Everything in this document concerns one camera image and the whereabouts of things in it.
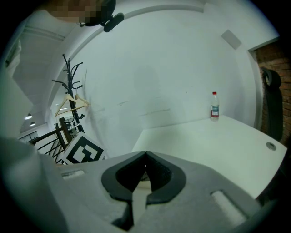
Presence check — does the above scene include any dark metal railing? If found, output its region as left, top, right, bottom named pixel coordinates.
left=29, top=116, right=76, bottom=165

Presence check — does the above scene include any white table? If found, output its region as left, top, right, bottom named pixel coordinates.
left=131, top=114, right=288, bottom=201

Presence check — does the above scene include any black head-worn camera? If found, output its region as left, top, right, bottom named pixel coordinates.
left=103, top=12, right=125, bottom=33

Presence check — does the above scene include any black office chair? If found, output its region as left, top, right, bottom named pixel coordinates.
left=260, top=67, right=284, bottom=142

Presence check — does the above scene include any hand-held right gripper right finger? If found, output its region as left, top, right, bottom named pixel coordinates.
left=134, top=151, right=262, bottom=233

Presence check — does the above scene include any person's face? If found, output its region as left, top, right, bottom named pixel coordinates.
left=52, top=0, right=103, bottom=26

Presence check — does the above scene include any person's white shirt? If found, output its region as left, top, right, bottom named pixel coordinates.
left=0, top=10, right=80, bottom=233

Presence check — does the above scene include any grey wall panel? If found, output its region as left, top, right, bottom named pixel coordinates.
left=220, top=29, right=242, bottom=50

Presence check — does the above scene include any black coat rack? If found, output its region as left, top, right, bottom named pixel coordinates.
left=51, top=54, right=86, bottom=135

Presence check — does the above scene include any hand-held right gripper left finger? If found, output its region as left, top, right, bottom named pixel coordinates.
left=56, top=151, right=146, bottom=233

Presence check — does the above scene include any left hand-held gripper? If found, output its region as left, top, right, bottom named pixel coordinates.
left=61, top=132, right=108, bottom=166

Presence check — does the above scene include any clear bottle with red cap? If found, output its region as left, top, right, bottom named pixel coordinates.
left=210, top=91, right=221, bottom=122

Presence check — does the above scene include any wooden clothes hanger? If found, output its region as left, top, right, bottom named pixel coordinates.
left=54, top=93, right=83, bottom=118
left=73, top=93, right=92, bottom=108

